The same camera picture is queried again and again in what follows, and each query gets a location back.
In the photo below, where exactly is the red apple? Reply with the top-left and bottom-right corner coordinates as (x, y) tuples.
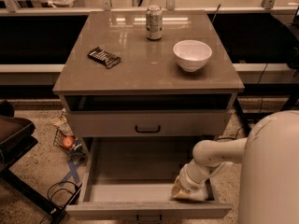
(62, 136), (75, 149)

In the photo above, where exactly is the black chair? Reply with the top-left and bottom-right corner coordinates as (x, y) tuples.
(0, 100), (37, 172)

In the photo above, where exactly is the grey drawer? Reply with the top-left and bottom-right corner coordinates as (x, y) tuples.
(64, 93), (233, 138)
(66, 137), (232, 224)

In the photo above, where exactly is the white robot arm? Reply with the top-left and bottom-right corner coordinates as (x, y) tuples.
(171, 110), (299, 224)

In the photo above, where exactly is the black table leg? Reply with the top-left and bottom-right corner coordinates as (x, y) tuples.
(234, 98), (251, 136)

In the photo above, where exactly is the silver soda can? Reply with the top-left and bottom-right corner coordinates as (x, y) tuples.
(146, 5), (163, 40)

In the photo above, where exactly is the wire basket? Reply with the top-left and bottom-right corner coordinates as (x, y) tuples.
(53, 129), (84, 157)

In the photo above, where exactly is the white bowl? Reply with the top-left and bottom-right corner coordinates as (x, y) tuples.
(173, 40), (213, 72)

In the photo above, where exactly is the blue tape cross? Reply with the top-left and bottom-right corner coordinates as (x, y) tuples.
(61, 158), (85, 185)

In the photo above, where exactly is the black floor cable left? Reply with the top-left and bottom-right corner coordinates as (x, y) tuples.
(38, 180), (79, 224)

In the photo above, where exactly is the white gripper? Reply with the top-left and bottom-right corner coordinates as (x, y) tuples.
(171, 162), (209, 201)

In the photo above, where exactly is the dark snack bar wrapper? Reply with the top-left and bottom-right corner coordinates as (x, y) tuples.
(87, 47), (121, 69)

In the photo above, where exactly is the grey drawer cabinet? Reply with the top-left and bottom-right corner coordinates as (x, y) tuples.
(51, 10), (245, 138)

